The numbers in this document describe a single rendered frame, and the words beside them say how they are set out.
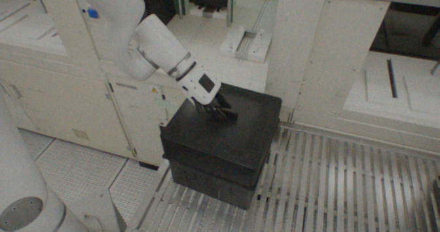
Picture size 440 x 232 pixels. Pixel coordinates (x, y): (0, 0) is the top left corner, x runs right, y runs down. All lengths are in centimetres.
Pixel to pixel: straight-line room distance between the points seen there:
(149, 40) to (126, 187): 134
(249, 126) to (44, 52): 113
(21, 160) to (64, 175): 154
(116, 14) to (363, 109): 90
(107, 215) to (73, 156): 126
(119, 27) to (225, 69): 68
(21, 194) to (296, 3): 77
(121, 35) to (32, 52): 106
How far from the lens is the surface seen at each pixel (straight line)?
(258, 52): 129
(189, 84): 73
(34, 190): 63
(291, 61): 95
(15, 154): 61
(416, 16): 147
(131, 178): 196
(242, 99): 88
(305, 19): 87
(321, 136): 118
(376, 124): 121
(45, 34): 175
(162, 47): 73
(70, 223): 85
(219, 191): 90
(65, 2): 131
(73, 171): 214
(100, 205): 102
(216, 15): 159
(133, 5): 62
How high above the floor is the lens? 162
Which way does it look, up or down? 46 degrees down
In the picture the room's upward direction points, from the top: straight up
